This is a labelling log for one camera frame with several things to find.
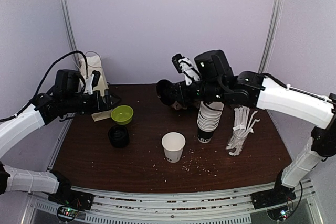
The green plastic bowl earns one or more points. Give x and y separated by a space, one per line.
122 114

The white paper takeout bag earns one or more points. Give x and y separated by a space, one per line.
89 62

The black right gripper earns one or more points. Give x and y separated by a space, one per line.
174 92

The stack of black cup lids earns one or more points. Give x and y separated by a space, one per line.
118 136

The glass of white wrapped straws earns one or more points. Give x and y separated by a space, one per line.
244 122

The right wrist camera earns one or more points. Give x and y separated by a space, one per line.
184 66

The black plastic cup lid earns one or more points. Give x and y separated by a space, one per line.
167 92

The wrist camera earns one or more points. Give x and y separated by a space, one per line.
92 82
184 66

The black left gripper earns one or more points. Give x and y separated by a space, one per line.
106 105

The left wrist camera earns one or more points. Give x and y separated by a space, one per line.
92 82

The single white paper cup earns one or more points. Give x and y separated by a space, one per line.
173 144

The stack of white paper cups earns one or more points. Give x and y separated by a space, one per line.
208 119

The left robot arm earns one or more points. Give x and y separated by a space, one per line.
43 110

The stack of cardboard cup carriers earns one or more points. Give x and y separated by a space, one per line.
177 106

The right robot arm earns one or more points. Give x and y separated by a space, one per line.
261 91

